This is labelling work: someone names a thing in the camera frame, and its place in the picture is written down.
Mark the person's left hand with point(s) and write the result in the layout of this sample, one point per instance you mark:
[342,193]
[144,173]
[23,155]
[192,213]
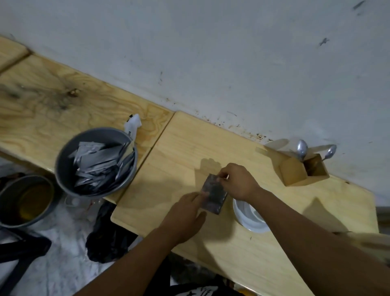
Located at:
[182,218]

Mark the grey metal bucket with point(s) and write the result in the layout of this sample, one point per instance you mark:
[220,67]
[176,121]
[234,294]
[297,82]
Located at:
[26,201]

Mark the person's left forearm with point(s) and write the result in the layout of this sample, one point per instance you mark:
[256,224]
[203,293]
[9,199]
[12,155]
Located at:
[134,265]

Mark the wooden utensil holder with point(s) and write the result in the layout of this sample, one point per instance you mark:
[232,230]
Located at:
[300,172]

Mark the person's right forearm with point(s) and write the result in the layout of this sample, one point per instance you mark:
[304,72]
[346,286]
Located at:
[317,241]

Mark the white torn sachet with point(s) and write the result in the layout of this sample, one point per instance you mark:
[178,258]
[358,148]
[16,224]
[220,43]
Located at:
[133,124]

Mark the black plastic bag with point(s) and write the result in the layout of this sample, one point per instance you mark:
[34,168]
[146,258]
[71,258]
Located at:
[106,234]

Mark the grey metal bowl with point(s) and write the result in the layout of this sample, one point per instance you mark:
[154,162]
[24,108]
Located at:
[67,166]

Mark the grey foil sachet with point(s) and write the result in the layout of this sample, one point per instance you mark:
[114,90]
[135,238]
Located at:
[214,195]

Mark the clear plastic cup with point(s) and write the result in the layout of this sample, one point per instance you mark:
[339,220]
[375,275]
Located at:
[79,203]

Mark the pile of silver sachets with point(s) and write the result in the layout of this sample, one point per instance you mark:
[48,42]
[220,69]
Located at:
[102,166]

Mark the metal spoon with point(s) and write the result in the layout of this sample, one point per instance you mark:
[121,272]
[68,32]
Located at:
[329,152]
[302,149]

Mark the person's left thumb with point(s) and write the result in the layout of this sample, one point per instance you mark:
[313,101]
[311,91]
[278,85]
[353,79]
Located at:
[199,219]

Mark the white round bowl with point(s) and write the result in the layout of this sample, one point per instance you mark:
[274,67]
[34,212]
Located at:
[248,218]

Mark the person's right hand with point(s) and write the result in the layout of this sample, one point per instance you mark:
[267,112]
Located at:
[240,183]

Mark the person's right fingers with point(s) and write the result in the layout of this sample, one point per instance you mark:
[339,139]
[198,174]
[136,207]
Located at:
[223,178]

